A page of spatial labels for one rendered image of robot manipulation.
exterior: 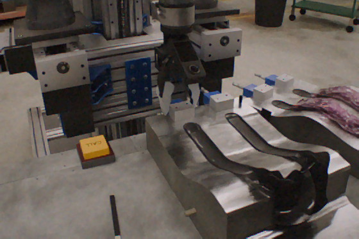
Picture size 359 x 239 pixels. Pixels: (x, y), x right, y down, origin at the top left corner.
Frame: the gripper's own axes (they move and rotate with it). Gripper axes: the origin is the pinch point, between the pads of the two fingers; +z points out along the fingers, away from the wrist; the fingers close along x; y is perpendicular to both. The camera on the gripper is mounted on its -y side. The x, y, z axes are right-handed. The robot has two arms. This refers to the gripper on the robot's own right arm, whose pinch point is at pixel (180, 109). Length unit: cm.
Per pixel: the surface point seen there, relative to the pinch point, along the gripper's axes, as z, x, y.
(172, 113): -0.2, 2.4, -1.1
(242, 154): 1.9, -5.2, -19.0
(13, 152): 91, 59, 137
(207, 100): 0.9, -8.7, 2.8
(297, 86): 4.9, -42.4, 6.3
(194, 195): 2.9, 8.2, -24.6
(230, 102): -0.3, -12.2, -2.4
